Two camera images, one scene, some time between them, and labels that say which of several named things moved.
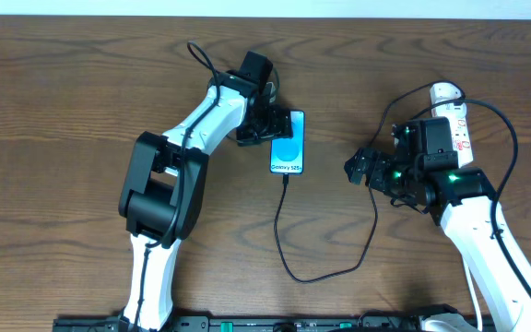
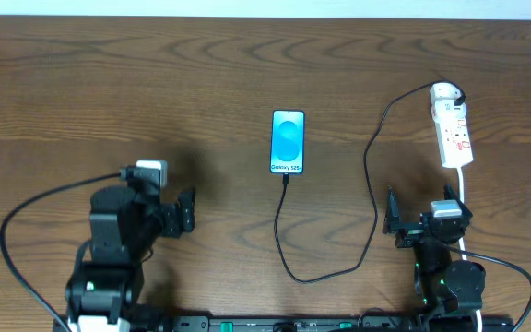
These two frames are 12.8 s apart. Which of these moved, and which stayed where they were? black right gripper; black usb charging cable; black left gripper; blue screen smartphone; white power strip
Moved: black left gripper; black right gripper
Stayed: white power strip; blue screen smartphone; black usb charging cable
